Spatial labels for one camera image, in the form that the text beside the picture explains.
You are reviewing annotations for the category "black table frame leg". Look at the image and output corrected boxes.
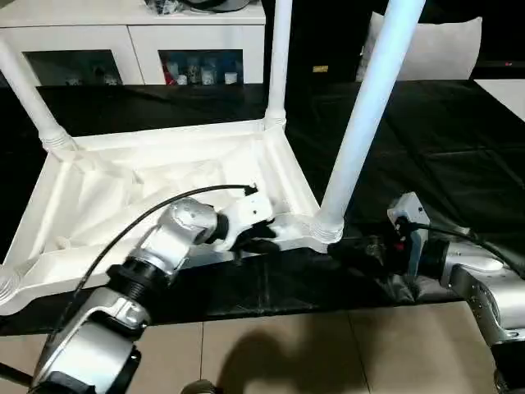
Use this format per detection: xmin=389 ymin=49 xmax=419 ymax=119
xmin=0 ymin=363 xmax=34 ymax=385

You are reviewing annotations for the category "light grey pillow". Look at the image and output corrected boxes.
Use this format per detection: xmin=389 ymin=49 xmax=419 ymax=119
xmin=360 ymin=11 xmax=484 ymax=81

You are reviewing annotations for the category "white plastic table top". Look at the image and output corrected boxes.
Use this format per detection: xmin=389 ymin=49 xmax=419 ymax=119
xmin=0 ymin=118 xmax=345 ymax=317

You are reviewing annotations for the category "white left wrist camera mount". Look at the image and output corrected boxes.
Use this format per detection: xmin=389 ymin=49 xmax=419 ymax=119
xmin=217 ymin=192 xmax=278 ymax=251

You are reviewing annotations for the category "white plastic table leg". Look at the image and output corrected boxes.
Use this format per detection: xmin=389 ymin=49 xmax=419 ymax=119
xmin=315 ymin=0 xmax=427 ymax=243
xmin=0 ymin=264 xmax=25 ymax=305
xmin=264 ymin=0 xmax=294 ymax=128
xmin=0 ymin=39 xmax=79 ymax=153

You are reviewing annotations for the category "dark robot foot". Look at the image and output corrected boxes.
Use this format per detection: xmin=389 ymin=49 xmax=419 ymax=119
xmin=182 ymin=379 xmax=221 ymax=394

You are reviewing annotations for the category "white flat board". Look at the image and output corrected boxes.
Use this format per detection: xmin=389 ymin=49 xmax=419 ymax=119
xmin=473 ymin=77 xmax=525 ymax=120

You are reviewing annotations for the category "white cabinet with glass doors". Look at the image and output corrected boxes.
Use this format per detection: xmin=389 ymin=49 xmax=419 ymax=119
xmin=0 ymin=0 xmax=267 ymax=86

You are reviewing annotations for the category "black sofa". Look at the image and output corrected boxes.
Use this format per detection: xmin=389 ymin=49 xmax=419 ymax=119
xmin=262 ymin=0 xmax=525 ymax=81

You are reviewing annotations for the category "black work mat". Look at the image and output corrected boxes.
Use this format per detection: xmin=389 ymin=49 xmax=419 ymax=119
xmin=0 ymin=80 xmax=525 ymax=337

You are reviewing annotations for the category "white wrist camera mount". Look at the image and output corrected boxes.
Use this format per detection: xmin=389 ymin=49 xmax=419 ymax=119
xmin=387 ymin=191 xmax=431 ymax=276
xmin=217 ymin=192 xmax=278 ymax=251

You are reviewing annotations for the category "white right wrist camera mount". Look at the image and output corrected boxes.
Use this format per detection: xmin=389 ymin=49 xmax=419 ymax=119
xmin=387 ymin=191 xmax=431 ymax=276

